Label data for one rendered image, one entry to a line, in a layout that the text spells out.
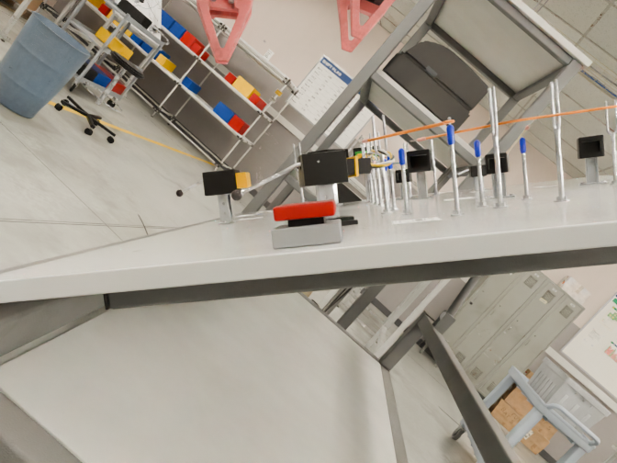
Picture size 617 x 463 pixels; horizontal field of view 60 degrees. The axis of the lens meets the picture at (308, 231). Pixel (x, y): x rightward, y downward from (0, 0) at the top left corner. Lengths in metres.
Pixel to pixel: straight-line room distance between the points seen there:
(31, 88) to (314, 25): 5.63
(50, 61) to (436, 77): 2.98
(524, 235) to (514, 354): 7.57
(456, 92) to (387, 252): 1.38
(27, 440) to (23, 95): 3.80
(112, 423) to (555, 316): 7.58
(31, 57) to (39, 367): 3.67
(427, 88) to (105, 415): 1.39
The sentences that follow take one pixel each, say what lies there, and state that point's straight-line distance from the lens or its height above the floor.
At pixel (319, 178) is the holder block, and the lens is 0.66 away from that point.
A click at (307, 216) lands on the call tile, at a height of 1.09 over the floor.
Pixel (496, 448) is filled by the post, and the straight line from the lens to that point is 0.87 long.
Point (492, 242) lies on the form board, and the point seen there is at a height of 1.17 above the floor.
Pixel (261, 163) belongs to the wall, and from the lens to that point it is 8.62.
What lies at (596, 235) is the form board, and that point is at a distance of 0.43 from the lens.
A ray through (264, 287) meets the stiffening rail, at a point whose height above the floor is 1.00.
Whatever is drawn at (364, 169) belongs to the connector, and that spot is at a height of 1.16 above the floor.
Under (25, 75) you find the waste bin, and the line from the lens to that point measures 4.21.
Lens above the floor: 1.13
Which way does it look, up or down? 7 degrees down
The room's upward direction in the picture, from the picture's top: 41 degrees clockwise
